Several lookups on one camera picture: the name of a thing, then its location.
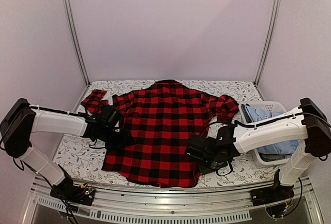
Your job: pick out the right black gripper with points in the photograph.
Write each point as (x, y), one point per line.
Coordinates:
(201, 168)

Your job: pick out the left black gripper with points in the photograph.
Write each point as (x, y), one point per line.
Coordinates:
(125, 140)

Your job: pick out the red black plaid shirt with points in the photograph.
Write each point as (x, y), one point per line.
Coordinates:
(161, 120)

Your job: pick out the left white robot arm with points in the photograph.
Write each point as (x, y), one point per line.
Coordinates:
(23, 119)

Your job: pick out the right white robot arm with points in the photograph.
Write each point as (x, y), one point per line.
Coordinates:
(306, 123)

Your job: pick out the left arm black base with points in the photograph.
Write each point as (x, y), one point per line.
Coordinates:
(67, 191)

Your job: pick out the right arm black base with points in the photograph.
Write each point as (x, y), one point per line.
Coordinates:
(274, 193)

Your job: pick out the floral patterned table cloth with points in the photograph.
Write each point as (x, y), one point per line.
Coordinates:
(83, 163)

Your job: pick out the light blue collared shirt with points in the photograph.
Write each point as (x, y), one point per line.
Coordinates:
(284, 127)

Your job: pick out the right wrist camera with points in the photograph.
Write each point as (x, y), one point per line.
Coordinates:
(201, 148)

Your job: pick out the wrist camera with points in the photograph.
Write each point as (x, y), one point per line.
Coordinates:
(201, 148)
(108, 117)

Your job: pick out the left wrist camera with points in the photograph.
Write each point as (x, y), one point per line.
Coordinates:
(108, 117)

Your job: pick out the aluminium front rail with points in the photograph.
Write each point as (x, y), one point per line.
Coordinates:
(129, 204)

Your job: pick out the left aluminium frame post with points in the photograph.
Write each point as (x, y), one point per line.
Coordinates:
(75, 41)

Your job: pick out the aluminium frame post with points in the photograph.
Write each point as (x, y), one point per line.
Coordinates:
(268, 41)
(75, 41)

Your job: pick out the right aluminium frame post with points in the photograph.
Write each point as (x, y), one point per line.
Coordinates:
(268, 41)

